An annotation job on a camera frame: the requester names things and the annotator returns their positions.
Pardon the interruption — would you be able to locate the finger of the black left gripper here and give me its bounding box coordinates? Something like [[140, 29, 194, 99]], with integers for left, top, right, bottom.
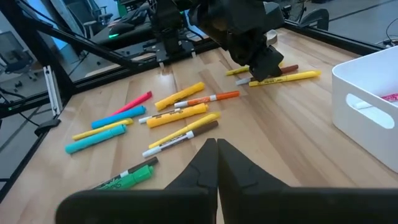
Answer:
[[250, 45, 285, 82], [229, 43, 259, 68]]

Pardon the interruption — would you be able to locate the white marker with black cap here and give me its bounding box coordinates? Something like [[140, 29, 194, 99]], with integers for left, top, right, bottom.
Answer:
[[92, 156, 159, 190]]

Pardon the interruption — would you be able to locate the black frame foot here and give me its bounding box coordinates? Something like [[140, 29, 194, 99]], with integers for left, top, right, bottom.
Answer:
[[33, 118, 62, 138]]

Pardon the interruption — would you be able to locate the blue highlighter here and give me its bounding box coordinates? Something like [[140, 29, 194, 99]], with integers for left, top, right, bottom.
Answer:
[[90, 105, 147, 130]]

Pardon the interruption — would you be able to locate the white plastic bin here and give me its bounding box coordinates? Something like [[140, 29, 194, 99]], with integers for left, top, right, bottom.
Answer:
[[331, 45, 398, 174]]

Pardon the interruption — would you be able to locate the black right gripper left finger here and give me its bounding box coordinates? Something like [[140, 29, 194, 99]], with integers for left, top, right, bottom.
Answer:
[[55, 138, 219, 224]]

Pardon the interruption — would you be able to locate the orange and white marker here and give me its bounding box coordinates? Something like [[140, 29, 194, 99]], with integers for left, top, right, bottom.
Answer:
[[174, 90, 241, 109]]

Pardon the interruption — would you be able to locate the black aluminium table frame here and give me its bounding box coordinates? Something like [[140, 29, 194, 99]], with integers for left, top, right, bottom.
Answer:
[[0, 0, 386, 203]]

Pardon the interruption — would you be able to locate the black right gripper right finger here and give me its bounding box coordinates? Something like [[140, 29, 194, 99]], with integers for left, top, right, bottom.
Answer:
[[217, 138, 398, 224]]

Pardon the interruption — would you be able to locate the teal highlighter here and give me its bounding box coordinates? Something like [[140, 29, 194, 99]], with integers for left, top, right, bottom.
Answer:
[[64, 124, 128, 155]]

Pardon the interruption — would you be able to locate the pink highlighter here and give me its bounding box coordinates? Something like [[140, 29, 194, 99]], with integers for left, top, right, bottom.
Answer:
[[109, 90, 154, 117]]

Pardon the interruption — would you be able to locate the black computer mouse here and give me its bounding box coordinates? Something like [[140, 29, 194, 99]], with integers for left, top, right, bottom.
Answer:
[[108, 22, 136, 37]]

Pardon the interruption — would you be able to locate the silver bracket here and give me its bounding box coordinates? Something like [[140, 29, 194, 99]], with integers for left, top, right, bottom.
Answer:
[[42, 65, 63, 116]]

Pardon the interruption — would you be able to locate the green highlighter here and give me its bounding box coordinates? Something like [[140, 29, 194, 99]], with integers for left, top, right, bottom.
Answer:
[[95, 164, 155, 191]]

